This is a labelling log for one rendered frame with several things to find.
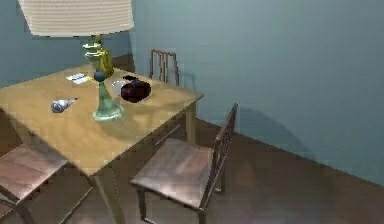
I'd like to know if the green lamp with beige shade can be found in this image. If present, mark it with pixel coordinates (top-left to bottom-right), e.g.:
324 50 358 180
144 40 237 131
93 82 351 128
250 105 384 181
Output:
17 0 135 122

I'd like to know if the dark red round pot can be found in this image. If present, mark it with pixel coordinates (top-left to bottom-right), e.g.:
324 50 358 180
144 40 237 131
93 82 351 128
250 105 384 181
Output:
120 75 152 104

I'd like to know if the light wooden table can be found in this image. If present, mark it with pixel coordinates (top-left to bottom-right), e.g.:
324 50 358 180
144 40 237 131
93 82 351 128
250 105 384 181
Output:
0 63 205 224

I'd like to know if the grey cone-shaped object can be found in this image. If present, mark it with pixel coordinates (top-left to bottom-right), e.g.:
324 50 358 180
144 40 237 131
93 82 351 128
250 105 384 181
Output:
50 97 79 114

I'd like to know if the white flat card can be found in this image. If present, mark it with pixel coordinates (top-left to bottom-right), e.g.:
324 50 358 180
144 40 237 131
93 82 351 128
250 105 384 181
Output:
65 72 91 85

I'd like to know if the yellow-green bottle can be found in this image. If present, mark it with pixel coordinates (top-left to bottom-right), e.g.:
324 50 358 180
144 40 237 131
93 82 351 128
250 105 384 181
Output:
94 39 115 80

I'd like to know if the brown wooden chair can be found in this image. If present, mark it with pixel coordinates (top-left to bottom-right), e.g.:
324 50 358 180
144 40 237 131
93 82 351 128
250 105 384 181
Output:
148 49 181 87
0 143 69 224
129 102 239 224

